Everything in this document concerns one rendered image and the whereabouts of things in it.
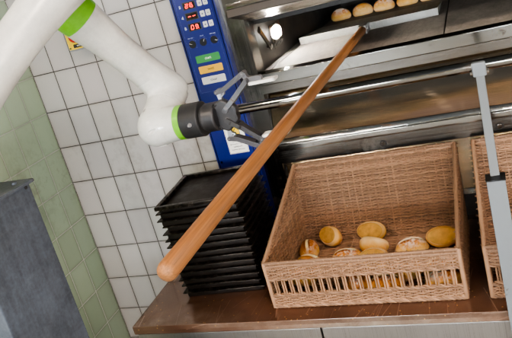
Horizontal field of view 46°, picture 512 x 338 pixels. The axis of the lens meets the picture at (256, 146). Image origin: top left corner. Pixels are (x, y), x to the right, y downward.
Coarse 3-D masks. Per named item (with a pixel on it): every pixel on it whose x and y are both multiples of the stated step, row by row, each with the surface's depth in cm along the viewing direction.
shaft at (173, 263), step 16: (352, 48) 202; (336, 64) 179; (320, 80) 161; (304, 96) 147; (288, 112) 137; (288, 128) 130; (272, 144) 120; (256, 160) 111; (240, 176) 105; (224, 192) 99; (240, 192) 102; (208, 208) 94; (224, 208) 95; (192, 224) 90; (208, 224) 90; (192, 240) 85; (176, 256) 81; (192, 256) 84; (160, 272) 80; (176, 272) 80
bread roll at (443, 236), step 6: (432, 228) 185; (438, 228) 184; (444, 228) 183; (450, 228) 183; (426, 234) 186; (432, 234) 184; (438, 234) 184; (444, 234) 183; (450, 234) 182; (432, 240) 184; (438, 240) 183; (444, 240) 182; (450, 240) 182; (438, 246) 183; (444, 246) 183
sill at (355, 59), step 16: (464, 32) 184; (480, 32) 182; (496, 32) 180; (384, 48) 194; (400, 48) 190; (416, 48) 189; (432, 48) 187; (448, 48) 186; (304, 64) 204; (320, 64) 200; (352, 64) 197; (368, 64) 195; (288, 80) 205
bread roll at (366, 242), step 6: (360, 240) 192; (366, 240) 190; (372, 240) 188; (378, 240) 188; (384, 240) 188; (360, 246) 192; (366, 246) 189; (372, 246) 188; (378, 246) 187; (384, 246) 187
